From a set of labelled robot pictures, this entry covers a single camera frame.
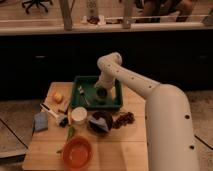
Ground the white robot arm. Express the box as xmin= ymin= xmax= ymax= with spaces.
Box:
xmin=95 ymin=52 xmax=200 ymax=171

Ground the green plastic tray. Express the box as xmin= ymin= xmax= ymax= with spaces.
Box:
xmin=70 ymin=76 xmax=123 ymax=110

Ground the metal fork in tray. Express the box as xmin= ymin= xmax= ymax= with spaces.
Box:
xmin=78 ymin=86 xmax=90 ymax=106

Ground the blue cloth in bowl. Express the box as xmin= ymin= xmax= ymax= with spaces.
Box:
xmin=88 ymin=116 xmax=109 ymax=133

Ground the dark grape bunch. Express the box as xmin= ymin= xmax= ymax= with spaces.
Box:
xmin=113 ymin=112 xmax=135 ymax=129

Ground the white cup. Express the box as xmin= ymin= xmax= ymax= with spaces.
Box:
xmin=71 ymin=107 xmax=87 ymax=125

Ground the dark brown bowl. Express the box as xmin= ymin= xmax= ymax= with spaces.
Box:
xmin=87 ymin=111 xmax=113 ymax=135

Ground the green chili pepper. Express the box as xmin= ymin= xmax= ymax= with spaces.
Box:
xmin=67 ymin=127 xmax=75 ymax=141

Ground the wooden table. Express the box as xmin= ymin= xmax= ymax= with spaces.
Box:
xmin=22 ymin=86 xmax=148 ymax=171

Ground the orange plastic bowl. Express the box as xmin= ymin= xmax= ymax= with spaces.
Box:
xmin=61 ymin=136 xmax=93 ymax=171

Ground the blue sponge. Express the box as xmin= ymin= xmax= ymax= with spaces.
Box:
xmin=34 ymin=112 xmax=48 ymax=132

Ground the black office chair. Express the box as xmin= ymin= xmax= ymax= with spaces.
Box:
xmin=21 ymin=0 xmax=53 ymax=14

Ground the white handled brush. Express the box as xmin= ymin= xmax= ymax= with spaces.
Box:
xmin=40 ymin=103 xmax=68 ymax=127

